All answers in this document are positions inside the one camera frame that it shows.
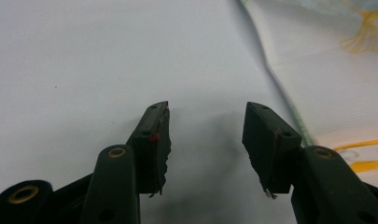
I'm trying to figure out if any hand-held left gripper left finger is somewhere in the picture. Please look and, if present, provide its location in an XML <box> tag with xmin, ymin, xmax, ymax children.
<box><xmin>79</xmin><ymin>100</ymin><xmax>173</xmax><ymax>224</ymax></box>

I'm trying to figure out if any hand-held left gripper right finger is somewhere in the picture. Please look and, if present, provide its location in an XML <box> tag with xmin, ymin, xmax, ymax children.
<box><xmin>242</xmin><ymin>101</ymin><xmax>378</xmax><ymax>224</ymax></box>

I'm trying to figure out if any white cloth with yellow print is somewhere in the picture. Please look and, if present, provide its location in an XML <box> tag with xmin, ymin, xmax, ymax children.
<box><xmin>239</xmin><ymin>0</ymin><xmax>378</xmax><ymax>191</ymax></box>

